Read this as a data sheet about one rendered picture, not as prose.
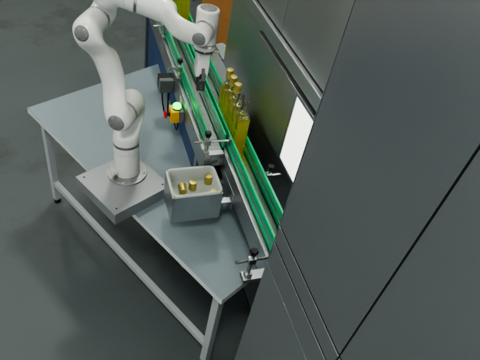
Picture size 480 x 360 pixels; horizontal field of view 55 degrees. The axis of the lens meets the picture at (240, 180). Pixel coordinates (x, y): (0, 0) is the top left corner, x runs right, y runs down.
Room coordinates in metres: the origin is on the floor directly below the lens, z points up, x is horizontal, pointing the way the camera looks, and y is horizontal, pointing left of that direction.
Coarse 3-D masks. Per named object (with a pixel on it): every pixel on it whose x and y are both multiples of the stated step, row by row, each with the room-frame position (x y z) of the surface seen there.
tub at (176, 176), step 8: (176, 168) 1.49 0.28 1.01; (184, 168) 1.50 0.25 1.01; (192, 168) 1.52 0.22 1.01; (200, 168) 1.53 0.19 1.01; (208, 168) 1.55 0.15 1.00; (168, 176) 1.43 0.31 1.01; (176, 176) 1.48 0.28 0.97; (184, 176) 1.50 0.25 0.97; (192, 176) 1.51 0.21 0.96; (200, 176) 1.53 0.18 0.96; (216, 176) 1.50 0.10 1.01; (176, 184) 1.46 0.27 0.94; (200, 184) 1.50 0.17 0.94; (216, 184) 1.47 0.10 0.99; (176, 192) 1.42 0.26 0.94; (192, 192) 1.44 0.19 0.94; (200, 192) 1.45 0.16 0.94; (208, 192) 1.39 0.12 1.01; (216, 192) 1.40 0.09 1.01
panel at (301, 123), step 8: (296, 104) 1.53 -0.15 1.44; (296, 112) 1.51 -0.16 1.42; (304, 112) 1.47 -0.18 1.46; (296, 120) 1.50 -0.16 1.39; (304, 120) 1.45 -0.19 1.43; (296, 128) 1.48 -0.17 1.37; (304, 128) 1.44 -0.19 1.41; (288, 136) 1.52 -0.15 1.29; (296, 136) 1.47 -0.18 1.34; (304, 136) 1.42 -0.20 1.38; (288, 144) 1.51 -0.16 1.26; (296, 144) 1.45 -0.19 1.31; (304, 144) 1.41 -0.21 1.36; (288, 152) 1.49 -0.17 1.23; (296, 152) 1.44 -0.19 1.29; (288, 160) 1.48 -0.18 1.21; (296, 160) 1.42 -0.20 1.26; (288, 168) 1.46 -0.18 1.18; (296, 168) 1.41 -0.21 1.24
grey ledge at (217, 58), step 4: (216, 48) 2.53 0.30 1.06; (212, 56) 2.44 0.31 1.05; (216, 56) 2.45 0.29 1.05; (220, 56) 2.45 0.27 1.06; (212, 60) 2.40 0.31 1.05; (216, 60) 2.41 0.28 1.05; (220, 60) 2.42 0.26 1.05; (216, 64) 2.37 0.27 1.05; (220, 64) 2.38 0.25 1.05; (216, 68) 2.33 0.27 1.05; (220, 68) 2.34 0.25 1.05; (224, 68) 2.35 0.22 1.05; (220, 72) 2.29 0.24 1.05; (224, 72) 2.30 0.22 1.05; (220, 76) 2.25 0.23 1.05; (224, 76) 2.26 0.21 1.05; (224, 80) 2.22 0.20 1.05
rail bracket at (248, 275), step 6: (252, 252) 0.99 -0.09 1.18; (258, 252) 1.00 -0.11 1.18; (252, 258) 0.99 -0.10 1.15; (258, 258) 1.01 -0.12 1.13; (264, 258) 1.02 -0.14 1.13; (252, 264) 0.99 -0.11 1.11; (246, 270) 1.00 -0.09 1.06; (252, 270) 1.03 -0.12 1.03; (258, 270) 1.04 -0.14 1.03; (246, 276) 0.99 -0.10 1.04; (252, 276) 1.00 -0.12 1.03; (258, 276) 1.01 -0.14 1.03; (246, 282) 0.98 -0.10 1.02
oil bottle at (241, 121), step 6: (240, 114) 1.64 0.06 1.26; (246, 114) 1.65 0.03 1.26; (234, 120) 1.66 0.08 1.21; (240, 120) 1.63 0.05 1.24; (246, 120) 1.64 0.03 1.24; (234, 126) 1.65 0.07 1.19; (240, 126) 1.63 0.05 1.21; (246, 126) 1.64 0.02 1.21; (234, 132) 1.64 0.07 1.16; (240, 132) 1.63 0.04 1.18; (246, 132) 1.64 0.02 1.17; (234, 138) 1.63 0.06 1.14; (240, 138) 1.63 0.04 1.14; (240, 144) 1.64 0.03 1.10; (240, 150) 1.64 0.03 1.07
